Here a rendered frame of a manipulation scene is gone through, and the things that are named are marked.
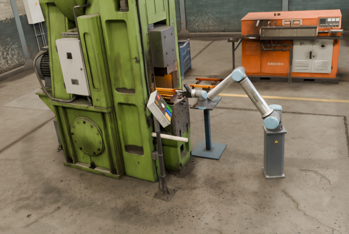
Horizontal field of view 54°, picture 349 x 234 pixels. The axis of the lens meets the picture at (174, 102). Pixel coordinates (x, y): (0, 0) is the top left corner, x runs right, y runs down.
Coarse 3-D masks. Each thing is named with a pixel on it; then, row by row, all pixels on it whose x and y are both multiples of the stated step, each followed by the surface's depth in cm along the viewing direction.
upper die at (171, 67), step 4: (172, 64) 390; (156, 68) 386; (160, 68) 383; (164, 68) 381; (168, 68) 382; (172, 68) 391; (156, 72) 388; (160, 72) 385; (164, 72) 383; (168, 72) 383
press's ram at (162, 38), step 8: (152, 32) 365; (160, 32) 360; (168, 32) 374; (152, 40) 369; (160, 40) 364; (168, 40) 376; (152, 48) 373; (160, 48) 368; (168, 48) 378; (152, 56) 376; (160, 56) 371; (168, 56) 380; (176, 56) 396; (160, 64) 375; (168, 64) 382
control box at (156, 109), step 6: (156, 90) 358; (150, 96) 353; (156, 96) 346; (150, 102) 333; (162, 102) 352; (150, 108) 331; (156, 108) 330; (156, 114) 333; (162, 114) 333; (162, 120) 335; (168, 120) 337
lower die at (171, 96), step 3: (159, 90) 417; (162, 90) 417; (159, 93) 409; (162, 93) 408; (165, 93) 405; (168, 93) 404; (177, 93) 408; (162, 96) 402; (165, 96) 401; (168, 96) 399; (171, 96) 397; (174, 96) 403; (177, 96) 409; (165, 99) 397; (168, 99) 395; (171, 99) 397; (174, 99) 404
